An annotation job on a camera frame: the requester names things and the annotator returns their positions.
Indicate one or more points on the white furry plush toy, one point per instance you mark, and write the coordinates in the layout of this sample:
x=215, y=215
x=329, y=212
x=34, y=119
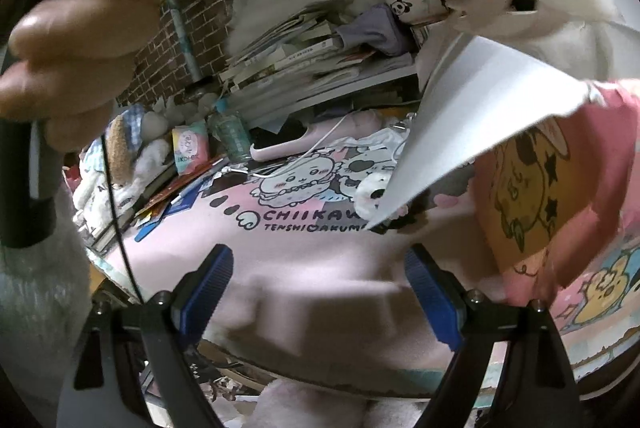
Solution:
x=95, y=193

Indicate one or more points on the pile of pens and stationery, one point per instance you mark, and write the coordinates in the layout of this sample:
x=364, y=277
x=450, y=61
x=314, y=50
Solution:
x=170, y=203

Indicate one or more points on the pink fluffy clothing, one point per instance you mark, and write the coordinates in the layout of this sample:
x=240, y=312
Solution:
x=300, y=408

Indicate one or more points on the rolled paper tube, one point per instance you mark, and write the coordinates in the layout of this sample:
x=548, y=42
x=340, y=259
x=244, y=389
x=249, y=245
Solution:
x=182, y=38

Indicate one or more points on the white cloth pouch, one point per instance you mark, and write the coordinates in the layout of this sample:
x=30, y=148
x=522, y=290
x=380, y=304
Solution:
x=375, y=143

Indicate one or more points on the stack of books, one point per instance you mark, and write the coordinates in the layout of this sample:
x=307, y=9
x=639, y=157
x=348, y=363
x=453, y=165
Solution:
x=300, y=58

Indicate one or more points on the person's left forearm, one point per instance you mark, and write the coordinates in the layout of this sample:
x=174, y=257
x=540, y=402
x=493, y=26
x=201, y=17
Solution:
x=40, y=308

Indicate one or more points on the plaid dog plush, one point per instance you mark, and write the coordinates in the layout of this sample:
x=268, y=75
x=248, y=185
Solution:
x=120, y=138

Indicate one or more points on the colourful tissue pack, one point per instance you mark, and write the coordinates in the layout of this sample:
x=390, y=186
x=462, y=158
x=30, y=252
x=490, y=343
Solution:
x=189, y=148

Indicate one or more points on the pink cardboard box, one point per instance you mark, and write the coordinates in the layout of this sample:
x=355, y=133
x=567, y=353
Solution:
x=575, y=188

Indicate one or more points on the white cotton plush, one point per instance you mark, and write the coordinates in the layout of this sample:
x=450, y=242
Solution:
x=155, y=123

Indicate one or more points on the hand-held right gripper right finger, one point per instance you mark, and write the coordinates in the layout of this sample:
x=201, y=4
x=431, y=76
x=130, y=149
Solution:
x=435, y=303

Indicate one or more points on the panda print bowl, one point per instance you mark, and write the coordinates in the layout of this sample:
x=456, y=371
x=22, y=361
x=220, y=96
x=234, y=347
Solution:
x=422, y=1

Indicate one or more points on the purple cloth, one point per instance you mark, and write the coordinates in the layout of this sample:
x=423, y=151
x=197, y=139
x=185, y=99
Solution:
x=380, y=31

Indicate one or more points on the small white animal plush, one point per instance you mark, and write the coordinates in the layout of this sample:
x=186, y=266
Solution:
x=370, y=185

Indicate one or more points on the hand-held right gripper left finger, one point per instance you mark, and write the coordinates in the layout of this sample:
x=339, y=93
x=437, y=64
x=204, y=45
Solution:
x=205, y=293

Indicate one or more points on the person's left hand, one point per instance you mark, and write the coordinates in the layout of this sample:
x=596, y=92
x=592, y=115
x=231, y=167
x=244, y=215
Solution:
x=75, y=38

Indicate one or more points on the green plastic bottle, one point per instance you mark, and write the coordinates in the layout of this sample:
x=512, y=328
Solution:
x=232, y=136

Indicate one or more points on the pink printed desk mat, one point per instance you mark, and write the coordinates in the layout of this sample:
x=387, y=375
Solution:
x=310, y=268

